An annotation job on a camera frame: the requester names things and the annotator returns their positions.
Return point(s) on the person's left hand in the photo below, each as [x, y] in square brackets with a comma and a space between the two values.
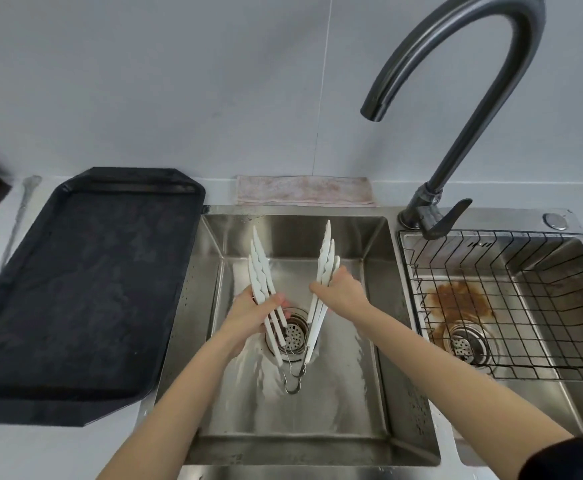
[249, 314]

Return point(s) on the person's right hand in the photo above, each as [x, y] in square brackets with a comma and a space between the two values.
[344, 294]

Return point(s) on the white tongs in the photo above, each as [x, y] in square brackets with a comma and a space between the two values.
[254, 284]
[259, 279]
[257, 259]

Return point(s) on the black plastic tray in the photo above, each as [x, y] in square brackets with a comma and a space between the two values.
[81, 304]

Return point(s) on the person's left forearm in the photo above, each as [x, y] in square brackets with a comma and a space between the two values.
[171, 414]

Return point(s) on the person's right forearm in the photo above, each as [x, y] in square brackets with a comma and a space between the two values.
[461, 389]

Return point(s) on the round metal drain strainer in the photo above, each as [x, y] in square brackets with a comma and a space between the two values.
[464, 344]
[294, 337]

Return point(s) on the pink dish cloth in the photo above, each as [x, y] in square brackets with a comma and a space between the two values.
[301, 189]

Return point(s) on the stainless steel double sink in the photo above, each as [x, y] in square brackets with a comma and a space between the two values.
[296, 419]

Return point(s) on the dark grey gooseneck faucet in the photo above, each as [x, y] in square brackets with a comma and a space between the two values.
[476, 134]

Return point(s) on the round metal sink cap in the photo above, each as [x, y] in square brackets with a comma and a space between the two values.
[555, 221]

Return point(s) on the dark navy garment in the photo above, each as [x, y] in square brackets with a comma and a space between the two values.
[571, 459]

